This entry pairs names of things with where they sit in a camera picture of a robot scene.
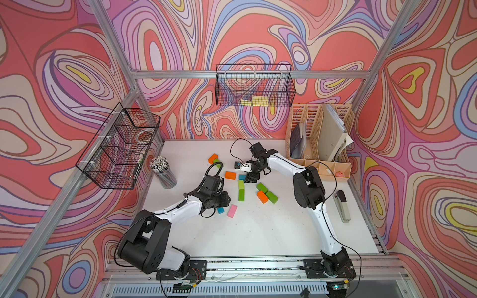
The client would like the pink block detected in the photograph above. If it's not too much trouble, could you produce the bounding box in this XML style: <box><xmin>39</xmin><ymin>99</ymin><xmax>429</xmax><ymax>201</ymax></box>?
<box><xmin>227</xmin><ymin>204</ymin><xmax>238</xmax><ymax>218</ymax></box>

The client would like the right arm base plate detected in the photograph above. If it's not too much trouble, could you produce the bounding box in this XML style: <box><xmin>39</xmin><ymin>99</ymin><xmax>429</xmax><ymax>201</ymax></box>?
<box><xmin>299</xmin><ymin>259</ymin><xmax>357</xmax><ymax>280</ymax></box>

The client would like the black wire basket back wall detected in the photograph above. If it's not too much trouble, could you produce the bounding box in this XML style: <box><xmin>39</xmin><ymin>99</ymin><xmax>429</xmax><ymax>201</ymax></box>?
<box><xmin>215</xmin><ymin>62</ymin><xmax>296</xmax><ymax>107</ymax></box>

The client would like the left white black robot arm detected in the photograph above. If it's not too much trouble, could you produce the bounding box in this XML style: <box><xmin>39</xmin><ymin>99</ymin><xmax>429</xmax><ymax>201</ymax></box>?
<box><xmin>116</xmin><ymin>175</ymin><xmax>231</xmax><ymax>278</ymax></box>

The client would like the yellow sticky notes pad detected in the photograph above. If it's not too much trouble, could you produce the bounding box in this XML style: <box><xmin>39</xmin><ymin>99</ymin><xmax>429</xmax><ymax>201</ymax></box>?
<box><xmin>240</xmin><ymin>96</ymin><xmax>270</xmax><ymax>107</ymax></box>

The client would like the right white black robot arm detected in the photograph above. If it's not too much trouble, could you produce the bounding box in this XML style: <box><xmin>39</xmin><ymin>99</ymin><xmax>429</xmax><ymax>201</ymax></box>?
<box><xmin>234</xmin><ymin>143</ymin><xmax>354</xmax><ymax>275</ymax></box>

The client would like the black wire basket wall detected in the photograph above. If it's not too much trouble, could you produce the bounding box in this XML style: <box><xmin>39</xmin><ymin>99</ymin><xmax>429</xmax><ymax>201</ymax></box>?
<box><xmin>215</xmin><ymin>62</ymin><xmax>296</xmax><ymax>107</ymax></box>
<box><xmin>76</xmin><ymin>103</ymin><xmax>161</xmax><ymax>190</ymax></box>

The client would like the dark tablet in organizer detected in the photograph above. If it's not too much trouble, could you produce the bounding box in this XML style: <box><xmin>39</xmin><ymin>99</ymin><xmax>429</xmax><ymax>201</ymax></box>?
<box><xmin>289</xmin><ymin>122</ymin><xmax>306</xmax><ymax>159</ymax></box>

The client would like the white folder in organizer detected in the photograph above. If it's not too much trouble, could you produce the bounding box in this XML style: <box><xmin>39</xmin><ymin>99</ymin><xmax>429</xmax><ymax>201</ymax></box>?
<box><xmin>318</xmin><ymin>104</ymin><xmax>354</xmax><ymax>163</ymax></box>

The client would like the orange block middle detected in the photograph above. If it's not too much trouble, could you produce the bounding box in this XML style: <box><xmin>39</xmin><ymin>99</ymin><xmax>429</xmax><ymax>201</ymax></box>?
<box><xmin>224</xmin><ymin>171</ymin><xmax>237</xmax><ymax>180</ymax></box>

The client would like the grey stapler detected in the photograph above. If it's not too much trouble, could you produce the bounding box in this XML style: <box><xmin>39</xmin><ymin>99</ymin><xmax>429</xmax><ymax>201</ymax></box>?
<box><xmin>334</xmin><ymin>190</ymin><xmax>351</xmax><ymax>222</ymax></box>

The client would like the black wire basket left wall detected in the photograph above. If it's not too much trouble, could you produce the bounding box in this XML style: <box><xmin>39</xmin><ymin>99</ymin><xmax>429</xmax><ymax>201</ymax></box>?
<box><xmin>76</xmin><ymin>103</ymin><xmax>161</xmax><ymax>190</ymax></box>

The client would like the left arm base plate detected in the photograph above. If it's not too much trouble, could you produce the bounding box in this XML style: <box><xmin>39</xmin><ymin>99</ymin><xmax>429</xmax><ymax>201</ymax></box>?
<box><xmin>156</xmin><ymin>259</ymin><xmax>207</xmax><ymax>281</ymax></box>

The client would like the aluminium front rail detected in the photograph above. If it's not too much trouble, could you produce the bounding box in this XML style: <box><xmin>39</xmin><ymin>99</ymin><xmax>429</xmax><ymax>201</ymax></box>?
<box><xmin>103</xmin><ymin>254</ymin><xmax>411</xmax><ymax>283</ymax></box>

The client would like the orange block right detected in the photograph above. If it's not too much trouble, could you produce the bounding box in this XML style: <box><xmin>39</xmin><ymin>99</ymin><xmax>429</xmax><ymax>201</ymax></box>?
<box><xmin>257</xmin><ymin>191</ymin><xmax>269</xmax><ymax>204</ymax></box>

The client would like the orange block far back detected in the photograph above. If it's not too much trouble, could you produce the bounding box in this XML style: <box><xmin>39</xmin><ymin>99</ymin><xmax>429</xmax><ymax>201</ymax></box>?
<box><xmin>208</xmin><ymin>154</ymin><xmax>218</xmax><ymax>165</ymax></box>

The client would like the orange block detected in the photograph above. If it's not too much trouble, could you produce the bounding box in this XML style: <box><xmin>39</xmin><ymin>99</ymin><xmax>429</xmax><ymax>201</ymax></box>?
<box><xmin>224</xmin><ymin>171</ymin><xmax>237</xmax><ymax>180</ymax></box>
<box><xmin>208</xmin><ymin>154</ymin><xmax>218</xmax><ymax>165</ymax></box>
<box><xmin>257</xmin><ymin>191</ymin><xmax>269</xmax><ymax>204</ymax></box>

